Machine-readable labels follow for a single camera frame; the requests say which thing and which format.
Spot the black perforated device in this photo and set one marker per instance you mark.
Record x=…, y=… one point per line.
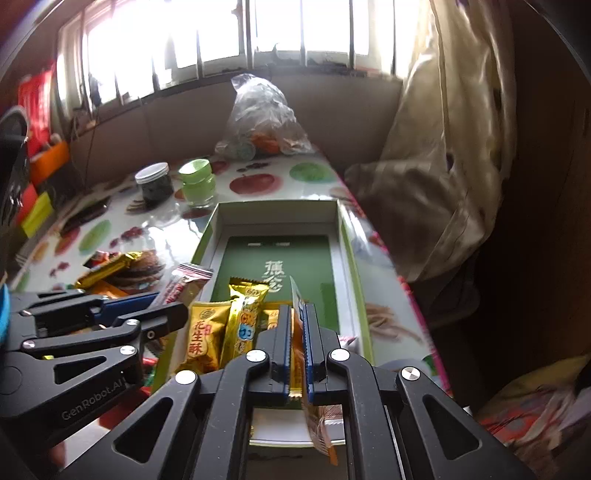
x=14, y=166

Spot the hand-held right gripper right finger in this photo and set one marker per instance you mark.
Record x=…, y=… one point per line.
x=310, y=350

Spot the large orange snack packet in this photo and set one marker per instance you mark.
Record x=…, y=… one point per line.
x=299, y=360

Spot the red green box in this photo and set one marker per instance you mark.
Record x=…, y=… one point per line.
x=27, y=196

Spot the red printed bag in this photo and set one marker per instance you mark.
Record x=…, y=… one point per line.
x=39, y=106

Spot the dark jar with silver lid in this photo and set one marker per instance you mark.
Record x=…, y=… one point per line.
x=157, y=189

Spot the green jar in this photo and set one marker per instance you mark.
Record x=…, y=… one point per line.
x=198, y=189

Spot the window with metal bars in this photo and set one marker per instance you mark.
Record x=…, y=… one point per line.
x=249, y=32

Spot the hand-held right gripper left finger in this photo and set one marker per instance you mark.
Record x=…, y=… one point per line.
x=282, y=346

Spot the fruit print tablecloth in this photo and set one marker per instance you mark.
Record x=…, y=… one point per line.
x=304, y=173

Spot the white red snack bar packet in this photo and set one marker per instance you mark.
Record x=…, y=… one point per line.
x=184, y=281

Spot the clear plastic bag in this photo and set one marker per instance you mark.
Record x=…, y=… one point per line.
x=258, y=110

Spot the colourful printed cloth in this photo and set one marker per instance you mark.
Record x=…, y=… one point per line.
x=531, y=406

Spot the cream patterned curtain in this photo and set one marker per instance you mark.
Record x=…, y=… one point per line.
x=438, y=138

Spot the green cardboard box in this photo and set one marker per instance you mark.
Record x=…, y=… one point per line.
x=277, y=258

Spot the orange box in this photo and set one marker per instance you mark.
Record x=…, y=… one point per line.
x=51, y=159

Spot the black phone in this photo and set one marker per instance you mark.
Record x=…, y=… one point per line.
x=85, y=214

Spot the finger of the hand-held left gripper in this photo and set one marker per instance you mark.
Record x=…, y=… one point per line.
x=171, y=316
x=134, y=302

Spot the gold foil snack packet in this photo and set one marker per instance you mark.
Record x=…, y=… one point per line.
x=104, y=272

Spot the gold snack packet blue mark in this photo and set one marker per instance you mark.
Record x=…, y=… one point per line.
x=244, y=318

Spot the white foam sheet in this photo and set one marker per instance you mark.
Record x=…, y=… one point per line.
x=281, y=466

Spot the yellow green box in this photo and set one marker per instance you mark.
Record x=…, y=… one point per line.
x=39, y=214

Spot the yellow snack packet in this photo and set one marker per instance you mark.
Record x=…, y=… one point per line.
x=205, y=337

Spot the brown wooden cabinet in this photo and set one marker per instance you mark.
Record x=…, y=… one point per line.
x=545, y=184

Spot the small orange snack packet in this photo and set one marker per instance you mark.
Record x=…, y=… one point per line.
x=111, y=290

